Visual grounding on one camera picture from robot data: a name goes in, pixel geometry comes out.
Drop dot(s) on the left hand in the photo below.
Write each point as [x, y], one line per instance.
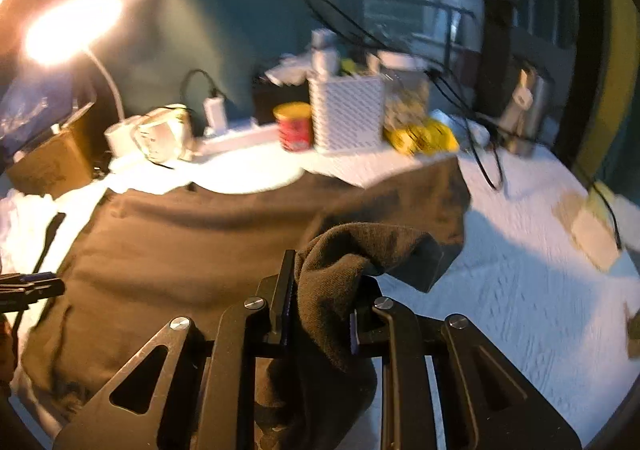
[8, 355]

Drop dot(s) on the white charger plug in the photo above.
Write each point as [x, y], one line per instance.
[215, 114]

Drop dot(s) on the steel thermos flask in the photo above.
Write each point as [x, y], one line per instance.
[522, 118]

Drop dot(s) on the black power adapter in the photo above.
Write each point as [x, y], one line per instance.
[267, 96]

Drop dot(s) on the plastic bag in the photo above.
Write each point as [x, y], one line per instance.
[35, 102]

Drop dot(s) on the yellow snack packet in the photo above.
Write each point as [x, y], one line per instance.
[429, 138]

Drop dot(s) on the teal curtain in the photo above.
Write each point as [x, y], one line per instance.
[215, 14]

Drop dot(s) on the dark brown t-shirt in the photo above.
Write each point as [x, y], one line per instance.
[143, 259]

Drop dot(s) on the white cartoon mug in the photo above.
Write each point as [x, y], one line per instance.
[165, 134]

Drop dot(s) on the white power strip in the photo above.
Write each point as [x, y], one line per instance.
[239, 135]

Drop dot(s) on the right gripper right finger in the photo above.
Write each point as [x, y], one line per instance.
[445, 378]

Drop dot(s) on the white knitted table cover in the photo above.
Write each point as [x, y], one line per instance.
[519, 278]

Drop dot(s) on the white perforated basket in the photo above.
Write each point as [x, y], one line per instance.
[347, 113]

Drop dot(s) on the white cloth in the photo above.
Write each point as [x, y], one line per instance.
[24, 221]

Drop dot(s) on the tissue pack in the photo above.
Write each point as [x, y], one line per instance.
[603, 225]

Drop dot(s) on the clear snack jar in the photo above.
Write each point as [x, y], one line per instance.
[407, 89]

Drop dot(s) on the white desk lamp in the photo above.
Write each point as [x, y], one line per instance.
[72, 27]

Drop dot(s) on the yellow curtain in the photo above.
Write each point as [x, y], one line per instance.
[603, 140]

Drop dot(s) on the red tin can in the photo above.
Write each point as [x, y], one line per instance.
[294, 126]

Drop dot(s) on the small green figurine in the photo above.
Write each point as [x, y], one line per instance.
[633, 333]

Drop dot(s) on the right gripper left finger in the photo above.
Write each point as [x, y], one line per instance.
[183, 391]

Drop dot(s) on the cardboard box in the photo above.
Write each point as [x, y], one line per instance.
[63, 163]

